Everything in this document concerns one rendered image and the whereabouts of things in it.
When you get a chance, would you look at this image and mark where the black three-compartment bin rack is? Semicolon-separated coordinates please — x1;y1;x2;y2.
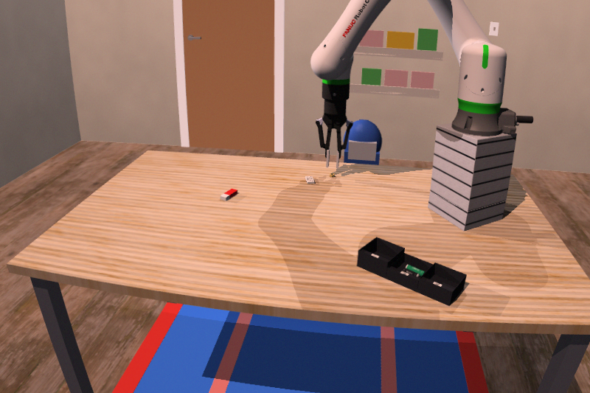
357;237;467;306

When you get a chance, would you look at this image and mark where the red and white eraser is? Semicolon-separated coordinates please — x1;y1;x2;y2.
220;189;237;201

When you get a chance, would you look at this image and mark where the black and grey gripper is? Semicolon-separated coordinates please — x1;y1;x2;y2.
316;99;353;168

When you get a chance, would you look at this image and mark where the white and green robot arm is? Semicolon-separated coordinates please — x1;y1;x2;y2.
310;0;533;136

